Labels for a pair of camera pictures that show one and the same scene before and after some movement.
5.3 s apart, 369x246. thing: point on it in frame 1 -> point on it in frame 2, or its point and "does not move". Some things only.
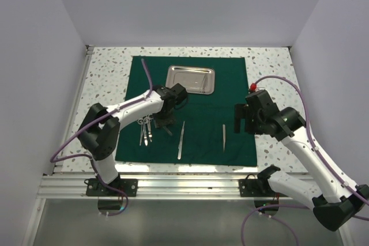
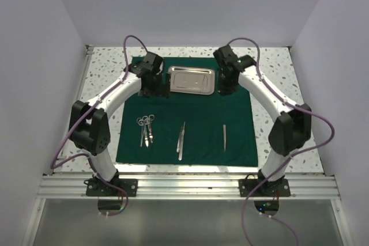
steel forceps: (223, 136) does not move
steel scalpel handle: (180, 146) does not move
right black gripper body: (254, 123) -> (225, 86)
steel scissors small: (147, 120) does not move
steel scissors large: (143, 123) does not move
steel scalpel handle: (168, 132) -> (177, 147)
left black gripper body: (164, 118) -> (155, 87)
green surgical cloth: (203, 132) does not move
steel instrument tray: (197, 80) does not move
